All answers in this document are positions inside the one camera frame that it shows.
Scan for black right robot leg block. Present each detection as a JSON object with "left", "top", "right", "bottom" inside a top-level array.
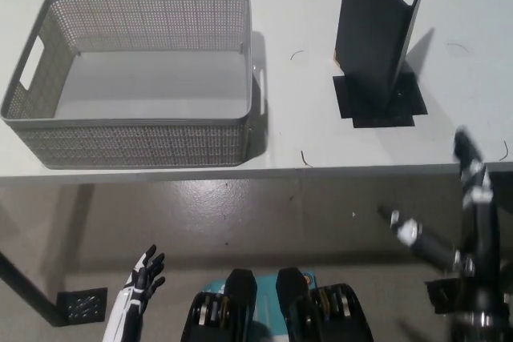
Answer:
[{"left": 276, "top": 267, "right": 374, "bottom": 342}]

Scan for black tape patch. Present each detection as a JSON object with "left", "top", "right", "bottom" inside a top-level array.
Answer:
[{"left": 333, "top": 72, "right": 428, "bottom": 131}]

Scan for black left robot leg block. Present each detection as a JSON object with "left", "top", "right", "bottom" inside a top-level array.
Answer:
[{"left": 180, "top": 268, "right": 258, "bottom": 342}]

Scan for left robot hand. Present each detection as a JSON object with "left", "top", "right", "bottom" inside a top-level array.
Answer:
[{"left": 102, "top": 243, "right": 167, "bottom": 342}]

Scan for black table foot plate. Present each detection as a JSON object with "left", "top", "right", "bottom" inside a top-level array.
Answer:
[
  {"left": 425, "top": 277, "right": 463, "bottom": 316},
  {"left": 55, "top": 287, "right": 109, "bottom": 326}
]

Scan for black notebook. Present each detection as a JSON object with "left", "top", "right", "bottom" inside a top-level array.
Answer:
[{"left": 333, "top": 0, "right": 435, "bottom": 113}]

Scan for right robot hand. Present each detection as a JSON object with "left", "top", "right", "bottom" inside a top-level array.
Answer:
[{"left": 378, "top": 125, "right": 507, "bottom": 313}]

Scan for grey perforated plastic basket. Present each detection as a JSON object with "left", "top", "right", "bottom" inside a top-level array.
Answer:
[{"left": 0, "top": 0, "right": 267, "bottom": 170}]

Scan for white table leg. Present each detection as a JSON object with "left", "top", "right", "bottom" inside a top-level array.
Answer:
[{"left": 59, "top": 183, "right": 95, "bottom": 291}]

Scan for black robot leg block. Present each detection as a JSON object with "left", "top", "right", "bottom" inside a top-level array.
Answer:
[
  {"left": 276, "top": 267, "right": 374, "bottom": 342},
  {"left": 180, "top": 268, "right": 258, "bottom": 342}
]

